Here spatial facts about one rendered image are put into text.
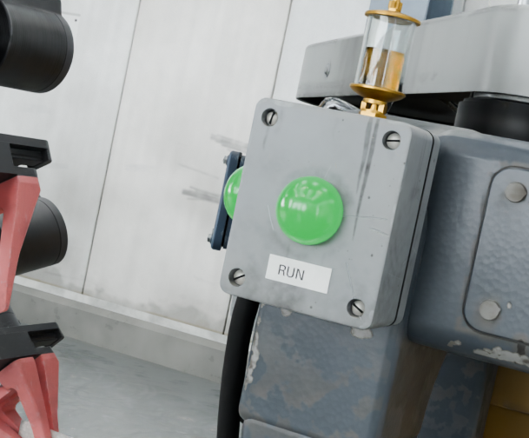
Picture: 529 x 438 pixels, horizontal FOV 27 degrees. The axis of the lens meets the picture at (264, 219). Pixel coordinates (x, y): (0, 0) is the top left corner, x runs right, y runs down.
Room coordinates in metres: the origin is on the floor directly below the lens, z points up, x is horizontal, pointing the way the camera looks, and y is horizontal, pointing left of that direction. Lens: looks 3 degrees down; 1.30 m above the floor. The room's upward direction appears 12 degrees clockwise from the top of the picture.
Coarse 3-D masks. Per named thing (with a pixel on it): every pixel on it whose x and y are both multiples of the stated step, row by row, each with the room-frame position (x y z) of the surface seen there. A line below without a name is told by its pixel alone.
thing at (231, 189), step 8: (240, 168) 0.51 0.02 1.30; (232, 176) 0.51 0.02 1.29; (240, 176) 0.50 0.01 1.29; (232, 184) 0.50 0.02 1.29; (224, 192) 0.51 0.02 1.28; (232, 192) 0.50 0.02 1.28; (224, 200) 0.51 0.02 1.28; (232, 200) 0.50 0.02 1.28; (232, 208) 0.50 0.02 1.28; (232, 216) 0.51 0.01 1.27
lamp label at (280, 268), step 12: (276, 264) 0.48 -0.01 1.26; (288, 264) 0.48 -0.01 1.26; (300, 264) 0.47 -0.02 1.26; (312, 264) 0.47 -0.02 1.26; (276, 276) 0.48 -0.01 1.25; (288, 276) 0.48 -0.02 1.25; (300, 276) 0.47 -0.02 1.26; (312, 276) 0.47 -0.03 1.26; (324, 276) 0.47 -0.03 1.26; (312, 288) 0.47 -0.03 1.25; (324, 288) 0.47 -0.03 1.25
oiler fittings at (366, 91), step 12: (396, 0) 0.55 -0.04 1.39; (372, 12) 0.55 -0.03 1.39; (384, 12) 0.54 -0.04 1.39; (396, 12) 0.54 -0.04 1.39; (360, 84) 0.55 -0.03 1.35; (372, 96) 0.55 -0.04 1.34; (384, 96) 0.55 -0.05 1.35; (396, 96) 0.55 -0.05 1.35; (360, 108) 0.56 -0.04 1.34; (372, 108) 0.55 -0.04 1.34; (384, 108) 0.55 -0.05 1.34
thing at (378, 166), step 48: (288, 144) 0.48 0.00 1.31; (336, 144) 0.47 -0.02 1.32; (384, 144) 0.47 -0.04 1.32; (432, 144) 0.49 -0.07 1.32; (240, 192) 0.49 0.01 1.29; (384, 192) 0.46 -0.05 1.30; (240, 240) 0.49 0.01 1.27; (288, 240) 0.48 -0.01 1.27; (336, 240) 0.47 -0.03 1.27; (384, 240) 0.46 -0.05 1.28; (240, 288) 0.49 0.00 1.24; (288, 288) 0.48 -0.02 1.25; (336, 288) 0.47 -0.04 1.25; (384, 288) 0.46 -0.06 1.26
